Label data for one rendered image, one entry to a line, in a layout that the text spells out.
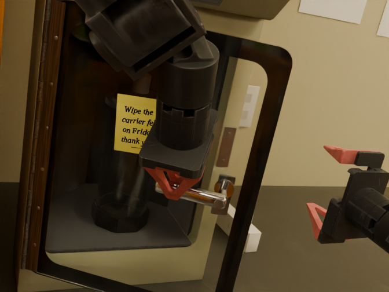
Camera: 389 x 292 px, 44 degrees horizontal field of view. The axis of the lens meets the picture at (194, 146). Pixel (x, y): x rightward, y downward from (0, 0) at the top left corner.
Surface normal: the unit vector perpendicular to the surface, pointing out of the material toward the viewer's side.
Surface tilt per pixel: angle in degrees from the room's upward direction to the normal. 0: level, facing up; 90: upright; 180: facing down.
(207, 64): 26
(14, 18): 90
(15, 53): 90
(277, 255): 0
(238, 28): 90
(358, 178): 90
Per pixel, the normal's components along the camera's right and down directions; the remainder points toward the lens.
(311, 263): 0.19, -0.93
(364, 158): 0.38, 0.37
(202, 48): 0.10, -0.72
